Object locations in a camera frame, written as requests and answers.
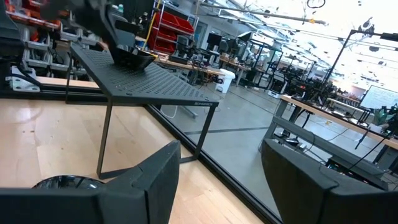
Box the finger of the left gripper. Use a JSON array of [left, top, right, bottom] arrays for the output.
[[99, 4, 122, 47], [115, 20, 140, 47]]

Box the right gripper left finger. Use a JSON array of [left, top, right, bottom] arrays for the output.
[[0, 139, 182, 224]]

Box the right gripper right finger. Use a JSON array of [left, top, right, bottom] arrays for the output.
[[260, 138, 398, 224]]

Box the black rounded rectangular plate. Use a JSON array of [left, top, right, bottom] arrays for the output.
[[108, 46, 158, 71]]

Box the black round glossy plate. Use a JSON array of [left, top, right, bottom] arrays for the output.
[[32, 174, 105, 190]]

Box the red storage bin rack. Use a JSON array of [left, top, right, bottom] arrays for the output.
[[147, 11, 200, 54]]

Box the black perforated metal shelf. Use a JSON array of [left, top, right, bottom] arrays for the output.
[[65, 42, 220, 180]]

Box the long wooden workbench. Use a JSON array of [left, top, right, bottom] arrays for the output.
[[155, 57, 224, 77]]

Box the wooden work table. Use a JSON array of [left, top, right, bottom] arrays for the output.
[[279, 95, 398, 150]]

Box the white bin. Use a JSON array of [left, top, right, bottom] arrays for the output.
[[214, 68, 236, 94]]

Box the whiteboard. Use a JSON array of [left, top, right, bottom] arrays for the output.
[[359, 85, 398, 110]]

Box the black hanging cable loop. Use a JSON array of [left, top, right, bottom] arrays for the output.
[[306, 0, 326, 9]]

